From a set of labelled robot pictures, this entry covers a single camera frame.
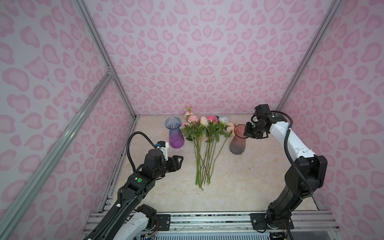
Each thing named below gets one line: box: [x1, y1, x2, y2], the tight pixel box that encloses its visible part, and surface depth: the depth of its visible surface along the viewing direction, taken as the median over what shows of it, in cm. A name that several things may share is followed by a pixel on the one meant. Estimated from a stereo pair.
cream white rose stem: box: [200, 116, 209, 127], surface depth 107 cm
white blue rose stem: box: [219, 116, 229, 123], surface depth 109 cm
